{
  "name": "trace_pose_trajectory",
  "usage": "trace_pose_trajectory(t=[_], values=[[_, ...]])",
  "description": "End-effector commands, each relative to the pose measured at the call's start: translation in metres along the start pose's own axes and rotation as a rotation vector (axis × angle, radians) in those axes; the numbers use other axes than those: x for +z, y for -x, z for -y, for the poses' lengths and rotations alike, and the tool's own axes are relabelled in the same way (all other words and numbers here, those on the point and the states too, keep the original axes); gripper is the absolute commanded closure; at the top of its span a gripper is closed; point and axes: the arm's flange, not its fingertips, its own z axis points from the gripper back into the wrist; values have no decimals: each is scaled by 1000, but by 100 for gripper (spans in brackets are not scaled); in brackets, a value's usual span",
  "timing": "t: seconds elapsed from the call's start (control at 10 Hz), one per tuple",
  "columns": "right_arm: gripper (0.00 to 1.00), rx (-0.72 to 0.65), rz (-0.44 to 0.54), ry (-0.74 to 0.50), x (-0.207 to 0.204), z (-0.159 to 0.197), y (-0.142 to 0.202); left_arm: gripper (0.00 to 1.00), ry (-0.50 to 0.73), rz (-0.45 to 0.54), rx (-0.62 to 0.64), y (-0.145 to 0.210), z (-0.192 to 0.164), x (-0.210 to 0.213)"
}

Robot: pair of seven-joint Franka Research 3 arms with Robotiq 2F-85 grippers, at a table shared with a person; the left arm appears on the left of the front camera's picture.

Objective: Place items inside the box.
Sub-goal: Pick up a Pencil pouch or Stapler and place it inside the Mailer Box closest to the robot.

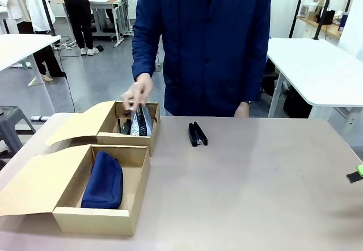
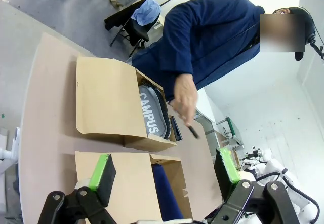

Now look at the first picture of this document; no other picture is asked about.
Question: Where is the wooden wall shelf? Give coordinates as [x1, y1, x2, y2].
[296, 14, 343, 39]

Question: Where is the person's left hand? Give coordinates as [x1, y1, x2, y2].
[234, 101, 251, 118]

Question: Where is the thick black stand pole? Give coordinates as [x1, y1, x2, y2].
[313, 0, 336, 40]

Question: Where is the white table with legs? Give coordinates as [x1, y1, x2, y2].
[0, 34, 62, 116]

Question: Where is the black box on shelf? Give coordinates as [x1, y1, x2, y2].
[321, 9, 336, 26]

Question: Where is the grey metal stool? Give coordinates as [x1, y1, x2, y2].
[0, 106, 37, 158]

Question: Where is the small open cardboard box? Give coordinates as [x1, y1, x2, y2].
[44, 100, 161, 157]

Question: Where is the person's right forearm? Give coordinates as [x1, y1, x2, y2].
[132, 20, 166, 83]

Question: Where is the bystander in black clothes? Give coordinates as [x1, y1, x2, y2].
[58, 0, 99, 56]

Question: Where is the bystander in white coat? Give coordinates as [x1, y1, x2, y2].
[0, 0, 67, 82]

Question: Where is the black tripod pole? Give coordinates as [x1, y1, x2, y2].
[36, 0, 58, 37]

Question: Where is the large open cardboard box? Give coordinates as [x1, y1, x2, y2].
[0, 144, 151, 237]

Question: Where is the black bag under table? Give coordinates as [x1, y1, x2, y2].
[282, 90, 314, 119]

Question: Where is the person's right hand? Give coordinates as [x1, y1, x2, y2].
[121, 73, 155, 112]

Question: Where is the navy blue pencil pouch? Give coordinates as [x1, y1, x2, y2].
[81, 150, 124, 210]

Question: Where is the white paper cup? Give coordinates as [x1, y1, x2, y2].
[308, 2, 319, 19]

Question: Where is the small black stapler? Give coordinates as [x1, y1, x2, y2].
[188, 121, 209, 148]

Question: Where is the grey background workbench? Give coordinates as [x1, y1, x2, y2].
[88, 0, 128, 48]

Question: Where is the person's left forearm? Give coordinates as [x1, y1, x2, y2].
[244, 49, 269, 104]

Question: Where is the white table with rounded corner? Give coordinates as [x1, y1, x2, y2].
[265, 37, 363, 119]

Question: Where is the blue bottle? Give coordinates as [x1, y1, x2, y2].
[337, 12, 348, 32]

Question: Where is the thin black stand pole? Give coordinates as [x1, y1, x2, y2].
[289, 0, 307, 39]

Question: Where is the person in navy jacket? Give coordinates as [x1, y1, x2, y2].
[132, 0, 273, 118]

